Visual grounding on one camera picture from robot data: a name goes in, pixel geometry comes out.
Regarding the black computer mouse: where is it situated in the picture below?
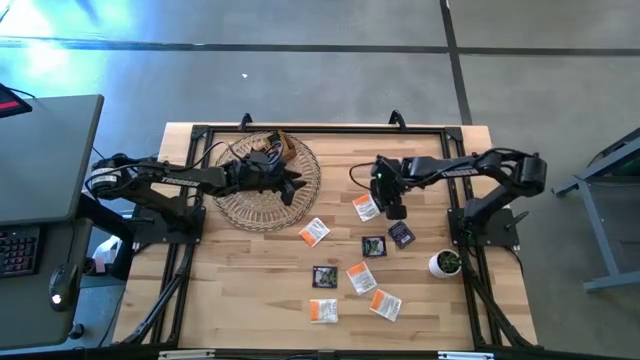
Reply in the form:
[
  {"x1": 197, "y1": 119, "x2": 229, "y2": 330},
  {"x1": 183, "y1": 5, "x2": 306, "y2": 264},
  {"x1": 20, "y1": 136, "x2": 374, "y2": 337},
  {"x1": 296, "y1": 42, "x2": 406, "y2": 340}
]
[{"x1": 48, "y1": 263, "x2": 80, "y2": 314}]

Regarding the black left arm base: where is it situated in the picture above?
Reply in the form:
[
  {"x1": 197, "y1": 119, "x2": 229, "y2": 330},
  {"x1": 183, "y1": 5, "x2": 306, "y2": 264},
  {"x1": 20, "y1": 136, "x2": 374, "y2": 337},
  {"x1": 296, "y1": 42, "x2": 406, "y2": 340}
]
[{"x1": 132, "y1": 203, "x2": 207, "y2": 247}]

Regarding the grey side desk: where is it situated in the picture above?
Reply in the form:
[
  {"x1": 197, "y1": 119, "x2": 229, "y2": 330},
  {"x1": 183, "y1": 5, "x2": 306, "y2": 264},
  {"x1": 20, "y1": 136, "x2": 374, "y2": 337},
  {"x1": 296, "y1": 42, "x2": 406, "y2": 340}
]
[{"x1": 0, "y1": 93, "x2": 136, "y2": 354}]

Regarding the black backlit keyboard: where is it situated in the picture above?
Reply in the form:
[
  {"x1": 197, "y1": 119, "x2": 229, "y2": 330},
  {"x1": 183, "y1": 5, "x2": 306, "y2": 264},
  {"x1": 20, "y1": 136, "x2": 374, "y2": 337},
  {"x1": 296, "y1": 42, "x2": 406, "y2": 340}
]
[{"x1": 0, "y1": 224, "x2": 42, "y2": 280}]

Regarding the orange white tea packet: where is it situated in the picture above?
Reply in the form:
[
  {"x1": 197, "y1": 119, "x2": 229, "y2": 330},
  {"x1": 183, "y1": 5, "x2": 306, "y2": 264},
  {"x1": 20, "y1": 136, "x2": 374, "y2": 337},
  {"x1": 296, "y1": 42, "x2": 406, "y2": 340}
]
[
  {"x1": 345, "y1": 261, "x2": 378, "y2": 296},
  {"x1": 351, "y1": 193, "x2": 381, "y2": 223},
  {"x1": 298, "y1": 216, "x2": 332, "y2": 249},
  {"x1": 368, "y1": 288, "x2": 403, "y2": 323},
  {"x1": 308, "y1": 298, "x2": 339, "y2": 325}
]

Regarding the grey metal stand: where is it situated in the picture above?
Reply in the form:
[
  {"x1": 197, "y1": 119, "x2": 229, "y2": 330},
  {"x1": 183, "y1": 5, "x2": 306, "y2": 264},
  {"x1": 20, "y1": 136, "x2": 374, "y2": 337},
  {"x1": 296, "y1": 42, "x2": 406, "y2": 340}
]
[{"x1": 551, "y1": 127, "x2": 640, "y2": 294}]

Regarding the white plastic bag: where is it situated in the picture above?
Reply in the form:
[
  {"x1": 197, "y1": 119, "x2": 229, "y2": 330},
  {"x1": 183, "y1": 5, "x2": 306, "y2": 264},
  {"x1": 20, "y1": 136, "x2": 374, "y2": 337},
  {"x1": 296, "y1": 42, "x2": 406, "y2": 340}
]
[{"x1": 92, "y1": 234, "x2": 124, "y2": 276}]

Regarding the small plant in white pot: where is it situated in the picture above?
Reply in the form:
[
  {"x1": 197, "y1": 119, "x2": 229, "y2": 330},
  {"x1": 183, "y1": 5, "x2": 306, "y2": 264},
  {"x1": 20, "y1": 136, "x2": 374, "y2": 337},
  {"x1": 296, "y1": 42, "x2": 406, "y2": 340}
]
[{"x1": 428, "y1": 248, "x2": 464, "y2": 280}]

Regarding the black aluminium table frame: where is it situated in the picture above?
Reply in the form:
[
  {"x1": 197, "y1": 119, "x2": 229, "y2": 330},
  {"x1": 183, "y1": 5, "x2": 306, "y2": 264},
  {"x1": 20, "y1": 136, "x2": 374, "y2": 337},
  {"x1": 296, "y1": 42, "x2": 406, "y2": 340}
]
[{"x1": 112, "y1": 123, "x2": 540, "y2": 354}]

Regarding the round woven placemat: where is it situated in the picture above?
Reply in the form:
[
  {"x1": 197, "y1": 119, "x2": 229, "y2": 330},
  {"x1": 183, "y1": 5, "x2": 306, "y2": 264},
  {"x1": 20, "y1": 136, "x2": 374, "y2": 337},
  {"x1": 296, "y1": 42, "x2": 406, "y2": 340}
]
[{"x1": 212, "y1": 131, "x2": 322, "y2": 232}]

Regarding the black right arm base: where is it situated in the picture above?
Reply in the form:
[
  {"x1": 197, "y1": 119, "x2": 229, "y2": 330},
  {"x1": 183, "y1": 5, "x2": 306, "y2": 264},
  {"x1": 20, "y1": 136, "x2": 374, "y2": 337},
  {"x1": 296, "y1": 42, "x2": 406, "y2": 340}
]
[{"x1": 447, "y1": 205, "x2": 521, "y2": 249}]

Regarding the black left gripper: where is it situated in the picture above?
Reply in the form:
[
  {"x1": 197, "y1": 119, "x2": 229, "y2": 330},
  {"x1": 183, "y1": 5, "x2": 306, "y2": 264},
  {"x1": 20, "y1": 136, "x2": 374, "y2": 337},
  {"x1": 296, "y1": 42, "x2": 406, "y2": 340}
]
[{"x1": 223, "y1": 151, "x2": 309, "y2": 208}]

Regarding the dark foil tea packet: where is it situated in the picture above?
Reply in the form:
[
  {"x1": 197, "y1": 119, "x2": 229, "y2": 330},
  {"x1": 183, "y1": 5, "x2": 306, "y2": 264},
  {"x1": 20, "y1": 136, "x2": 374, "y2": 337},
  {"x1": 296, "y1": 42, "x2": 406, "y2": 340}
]
[
  {"x1": 361, "y1": 235, "x2": 388, "y2": 259},
  {"x1": 312, "y1": 265, "x2": 339, "y2": 290},
  {"x1": 387, "y1": 220, "x2": 417, "y2": 250}
]

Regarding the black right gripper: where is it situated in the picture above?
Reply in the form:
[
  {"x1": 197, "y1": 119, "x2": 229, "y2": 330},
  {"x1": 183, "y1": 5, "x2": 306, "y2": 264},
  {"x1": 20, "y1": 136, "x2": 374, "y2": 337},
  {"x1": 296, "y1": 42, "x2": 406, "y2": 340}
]
[{"x1": 369, "y1": 154, "x2": 417, "y2": 222}]

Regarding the red black device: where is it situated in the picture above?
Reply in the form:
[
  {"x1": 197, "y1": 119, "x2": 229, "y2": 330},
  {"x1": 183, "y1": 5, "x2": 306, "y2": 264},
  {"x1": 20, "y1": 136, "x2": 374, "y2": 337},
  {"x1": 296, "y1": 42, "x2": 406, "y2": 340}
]
[{"x1": 0, "y1": 83, "x2": 34, "y2": 120}]

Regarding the silver metal bracket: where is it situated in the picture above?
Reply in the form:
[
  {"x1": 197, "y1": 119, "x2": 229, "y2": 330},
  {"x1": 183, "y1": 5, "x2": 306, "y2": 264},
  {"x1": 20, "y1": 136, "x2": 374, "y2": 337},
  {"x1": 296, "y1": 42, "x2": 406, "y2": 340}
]
[
  {"x1": 437, "y1": 350, "x2": 496, "y2": 360},
  {"x1": 158, "y1": 348, "x2": 216, "y2": 360}
]

